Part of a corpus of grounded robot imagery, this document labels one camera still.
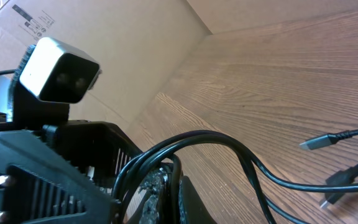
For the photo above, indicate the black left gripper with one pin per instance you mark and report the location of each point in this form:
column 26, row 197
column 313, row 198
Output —
column 65, row 177

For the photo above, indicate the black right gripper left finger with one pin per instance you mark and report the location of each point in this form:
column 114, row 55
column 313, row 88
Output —
column 150, row 209

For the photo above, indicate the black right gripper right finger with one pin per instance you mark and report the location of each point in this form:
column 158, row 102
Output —
column 192, row 209

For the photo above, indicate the brown cardboard box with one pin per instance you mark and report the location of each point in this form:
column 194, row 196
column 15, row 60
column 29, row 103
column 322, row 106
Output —
column 138, row 45

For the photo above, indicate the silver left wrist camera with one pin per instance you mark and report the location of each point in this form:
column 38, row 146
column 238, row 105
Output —
column 58, row 72

